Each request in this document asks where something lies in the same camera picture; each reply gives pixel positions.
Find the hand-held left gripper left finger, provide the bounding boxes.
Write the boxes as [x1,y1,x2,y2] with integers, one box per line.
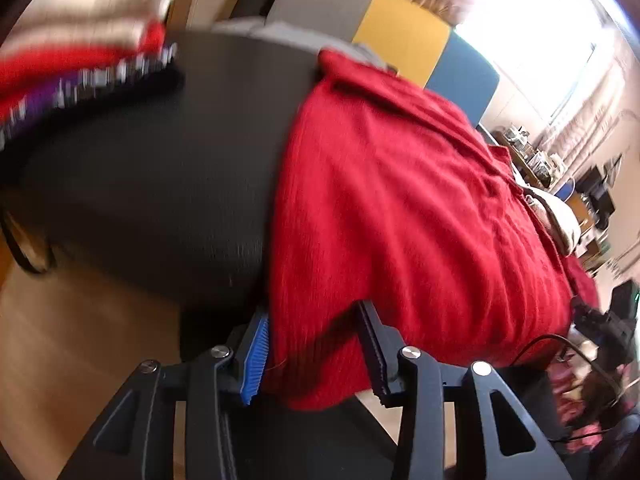
[57,307,273,480]

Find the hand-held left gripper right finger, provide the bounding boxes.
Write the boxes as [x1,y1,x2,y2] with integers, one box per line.
[355,300,573,480]

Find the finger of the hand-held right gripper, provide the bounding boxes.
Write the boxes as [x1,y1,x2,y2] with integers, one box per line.
[570,295,609,336]

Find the red knit sweater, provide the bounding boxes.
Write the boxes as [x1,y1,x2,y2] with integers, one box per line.
[260,49,601,411]

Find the pink patterned cloth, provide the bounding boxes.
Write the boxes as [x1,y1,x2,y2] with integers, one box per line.
[547,359,626,441]

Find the beige cloth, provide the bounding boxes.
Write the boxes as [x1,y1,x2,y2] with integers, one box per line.
[524,185,582,257]

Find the black computer monitor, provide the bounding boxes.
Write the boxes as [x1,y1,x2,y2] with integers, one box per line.
[575,164,617,217]

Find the cluttered wooden shelf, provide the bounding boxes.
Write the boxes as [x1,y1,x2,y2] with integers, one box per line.
[489,124,571,192]

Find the blue partition panel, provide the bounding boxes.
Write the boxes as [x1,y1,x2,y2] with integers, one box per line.
[427,26,501,127]

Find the bright window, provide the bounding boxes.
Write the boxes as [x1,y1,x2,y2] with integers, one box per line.
[452,0,623,126]

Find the yellow partition panel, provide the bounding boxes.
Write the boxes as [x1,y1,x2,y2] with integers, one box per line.
[352,0,453,89]

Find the red folded cloth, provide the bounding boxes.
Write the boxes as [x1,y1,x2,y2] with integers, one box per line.
[0,21,168,117]

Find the grey partition panel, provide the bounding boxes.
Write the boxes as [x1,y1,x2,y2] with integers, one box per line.
[264,0,377,41]

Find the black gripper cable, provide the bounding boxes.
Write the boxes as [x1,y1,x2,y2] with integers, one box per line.
[512,333,627,407]

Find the black curved frame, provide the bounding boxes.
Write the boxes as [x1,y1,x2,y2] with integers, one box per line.
[0,204,59,276]

